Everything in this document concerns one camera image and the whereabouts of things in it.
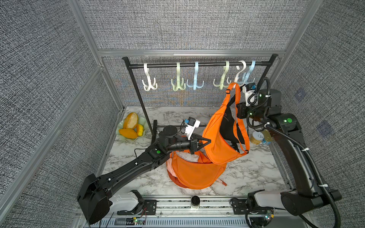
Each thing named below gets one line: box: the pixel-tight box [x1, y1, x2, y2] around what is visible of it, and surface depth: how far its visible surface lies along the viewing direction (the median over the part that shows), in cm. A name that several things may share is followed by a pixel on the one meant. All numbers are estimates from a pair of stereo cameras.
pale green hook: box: [171, 62, 186, 92], surface depth 66 cm
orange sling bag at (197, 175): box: [170, 143, 227, 190], surface depth 78 cm
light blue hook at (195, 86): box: [186, 61, 204, 91], surface depth 65 cm
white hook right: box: [234, 60, 247, 84], surface depth 63 cm
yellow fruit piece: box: [136, 123, 144, 137], surface depth 102 cm
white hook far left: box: [141, 62, 158, 92], surface depth 67 cm
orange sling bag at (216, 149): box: [202, 82, 250, 165], surface depth 64 cm
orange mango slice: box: [118, 128, 139, 139], surface depth 100 cm
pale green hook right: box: [212, 60, 232, 90], surface depth 66 cm
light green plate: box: [116, 112, 147, 140], surface depth 102 cm
